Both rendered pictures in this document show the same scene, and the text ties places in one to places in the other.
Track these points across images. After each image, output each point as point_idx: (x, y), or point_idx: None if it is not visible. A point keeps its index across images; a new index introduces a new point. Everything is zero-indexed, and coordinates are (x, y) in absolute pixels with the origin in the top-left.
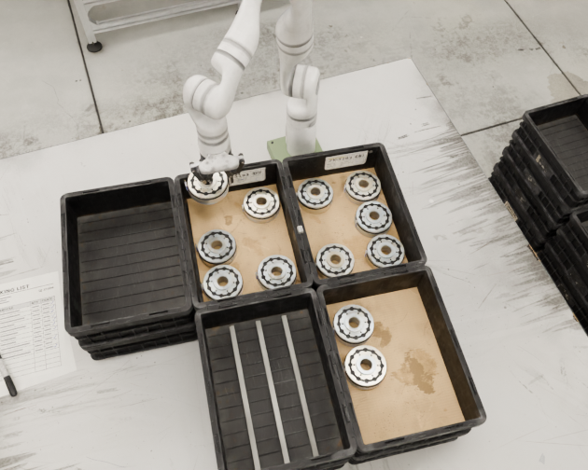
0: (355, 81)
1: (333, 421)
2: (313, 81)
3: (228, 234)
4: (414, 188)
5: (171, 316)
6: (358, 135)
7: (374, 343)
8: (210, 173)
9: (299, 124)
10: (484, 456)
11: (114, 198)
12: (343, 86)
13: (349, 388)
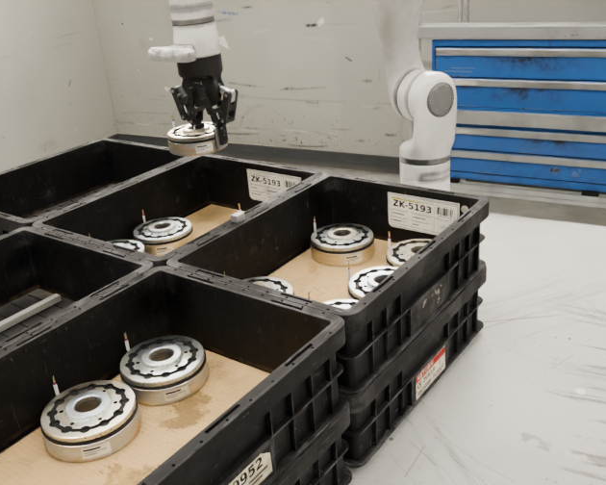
0: None
1: None
2: (424, 81)
3: (188, 225)
4: (566, 364)
5: (9, 227)
6: (542, 279)
7: (159, 415)
8: (189, 103)
9: (405, 169)
10: None
11: (141, 163)
12: (583, 234)
13: (38, 435)
